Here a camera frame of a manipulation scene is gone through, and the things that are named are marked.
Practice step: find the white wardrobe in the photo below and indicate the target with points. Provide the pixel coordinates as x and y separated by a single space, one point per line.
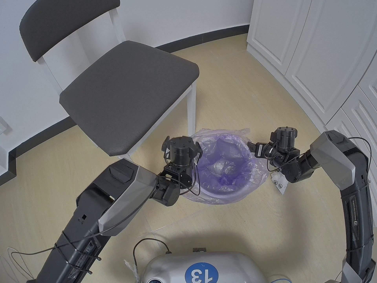
309 40

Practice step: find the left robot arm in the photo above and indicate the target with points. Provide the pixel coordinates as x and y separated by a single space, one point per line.
117 193

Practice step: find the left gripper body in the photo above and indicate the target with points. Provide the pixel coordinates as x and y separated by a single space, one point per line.
181 150

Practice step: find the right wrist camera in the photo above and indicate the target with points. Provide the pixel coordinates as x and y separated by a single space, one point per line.
260 149

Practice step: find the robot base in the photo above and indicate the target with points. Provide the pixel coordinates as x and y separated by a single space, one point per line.
170 267

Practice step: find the white wall socket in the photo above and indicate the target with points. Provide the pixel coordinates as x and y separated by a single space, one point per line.
3 127

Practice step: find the purple plastic bag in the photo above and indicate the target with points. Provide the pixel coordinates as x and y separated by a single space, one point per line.
228 146

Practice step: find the white printed wrapper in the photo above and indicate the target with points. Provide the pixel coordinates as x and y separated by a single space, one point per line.
279 184

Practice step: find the clear plastic wrapper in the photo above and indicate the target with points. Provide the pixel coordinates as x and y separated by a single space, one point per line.
131 269

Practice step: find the white chair dark grey cushions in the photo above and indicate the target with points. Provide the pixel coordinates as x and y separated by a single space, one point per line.
129 93

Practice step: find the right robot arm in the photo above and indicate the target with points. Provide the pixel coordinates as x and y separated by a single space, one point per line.
332 158

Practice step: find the white trash bin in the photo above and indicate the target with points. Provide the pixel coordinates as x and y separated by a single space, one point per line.
221 194

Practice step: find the crumpled clear plastic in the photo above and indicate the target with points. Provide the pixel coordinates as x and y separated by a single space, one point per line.
219 166

